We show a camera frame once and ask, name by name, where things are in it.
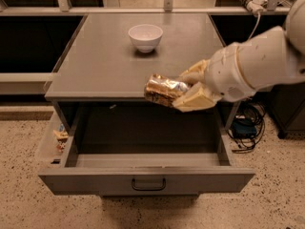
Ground grey open top drawer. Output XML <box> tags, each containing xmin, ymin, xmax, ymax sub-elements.
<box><xmin>39</xmin><ymin>102</ymin><xmax>254</xmax><ymax>197</ymax></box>

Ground clear plastic side bin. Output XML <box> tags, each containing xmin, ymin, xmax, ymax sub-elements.
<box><xmin>36</xmin><ymin>113</ymin><xmax>64</xmax><ymax>163</ymax></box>

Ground grey metal rail shelf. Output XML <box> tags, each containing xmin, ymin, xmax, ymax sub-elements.
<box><xmin>0</xmin><ymin>73</ymin><xmax>55</xmax><ymax>94</ymax></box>

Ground black drawer handle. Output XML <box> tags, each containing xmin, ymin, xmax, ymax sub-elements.
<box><xmin>132</xmin><ymin>178</ymin><xmax>167</xmax><ymax>192</ymax></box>

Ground small snack packets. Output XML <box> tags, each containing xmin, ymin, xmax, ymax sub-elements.
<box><xmin>53</xmin><ymin>124</ymin><xmax>69</xmax><ymax>152</ymax></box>

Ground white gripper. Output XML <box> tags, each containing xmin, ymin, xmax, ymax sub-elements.
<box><xmin>173</xmin><ymin>43</ymin><xmax>256</xmax><ymax>113</ymax></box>

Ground white ceramic bowl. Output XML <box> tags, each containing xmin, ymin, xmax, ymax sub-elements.
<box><xmin>128</xmin><ymin>24</ymin><xmax>163</xmax><ymax>52</ymax></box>

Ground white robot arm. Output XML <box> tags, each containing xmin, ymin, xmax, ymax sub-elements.
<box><xmin>173</xmin><ymin>0</ymin><xmax>305</xmax><ymax>112</ymax></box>

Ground grey metal cabinet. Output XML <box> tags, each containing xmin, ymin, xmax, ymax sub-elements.
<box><xmin>45</xmin><ymin>13</ymin><xmax>239</xmax><ymax>133</ymax></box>

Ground white power cable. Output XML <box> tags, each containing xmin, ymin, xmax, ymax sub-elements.
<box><xmin>247</xmin><ymin>10</ymin><xmax>262</xmax><ymax>41</ymax></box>

